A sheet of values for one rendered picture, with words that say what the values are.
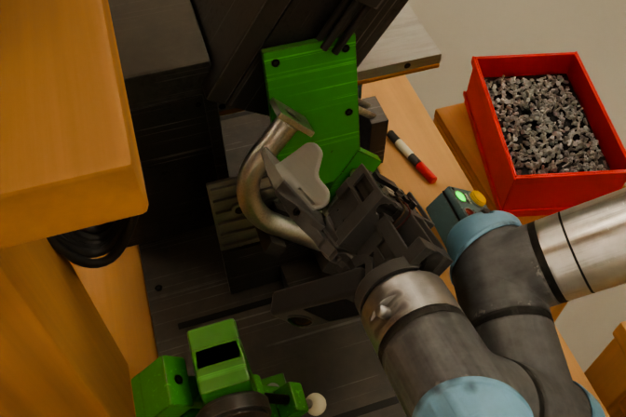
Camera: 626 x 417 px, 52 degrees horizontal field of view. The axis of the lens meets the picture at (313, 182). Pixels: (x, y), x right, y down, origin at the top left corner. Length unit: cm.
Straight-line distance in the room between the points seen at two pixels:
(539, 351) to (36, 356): 42
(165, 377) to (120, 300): 38
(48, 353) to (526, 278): 42
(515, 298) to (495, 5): 259
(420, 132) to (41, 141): 93
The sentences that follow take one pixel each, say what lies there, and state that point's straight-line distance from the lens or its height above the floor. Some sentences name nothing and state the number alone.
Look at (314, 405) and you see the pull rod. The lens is 85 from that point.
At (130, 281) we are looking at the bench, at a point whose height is 88.
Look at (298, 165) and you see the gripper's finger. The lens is 61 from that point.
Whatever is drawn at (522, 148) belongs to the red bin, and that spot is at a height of 88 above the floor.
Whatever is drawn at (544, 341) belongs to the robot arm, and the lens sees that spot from 56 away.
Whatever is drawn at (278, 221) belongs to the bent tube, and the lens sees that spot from 86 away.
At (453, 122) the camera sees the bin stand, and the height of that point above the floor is 80.
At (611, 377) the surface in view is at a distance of 121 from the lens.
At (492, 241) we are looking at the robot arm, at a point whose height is 128.
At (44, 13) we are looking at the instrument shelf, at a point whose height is 154.
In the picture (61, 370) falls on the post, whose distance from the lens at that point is 66.
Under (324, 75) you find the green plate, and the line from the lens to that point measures 79.
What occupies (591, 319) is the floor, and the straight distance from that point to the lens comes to 214.
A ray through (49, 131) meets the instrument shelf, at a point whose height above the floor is 154.
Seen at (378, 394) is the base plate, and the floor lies 90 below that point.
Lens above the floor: 176
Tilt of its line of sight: 52 degrees down
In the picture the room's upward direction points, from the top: straight up
